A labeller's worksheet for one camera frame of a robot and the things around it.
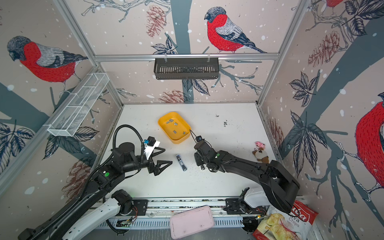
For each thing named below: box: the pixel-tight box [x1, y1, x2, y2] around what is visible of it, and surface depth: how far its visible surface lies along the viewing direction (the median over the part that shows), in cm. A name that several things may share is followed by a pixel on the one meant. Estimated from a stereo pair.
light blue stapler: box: [176, 154, 187, 171], surface depth 90 cm
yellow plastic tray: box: [158, 112, 192, 144], surface depth 109 cm
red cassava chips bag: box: [252, 200, 319, 240], surface depth 66 cm
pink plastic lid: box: [169, 205, 215, 240], surface depth 69 cm
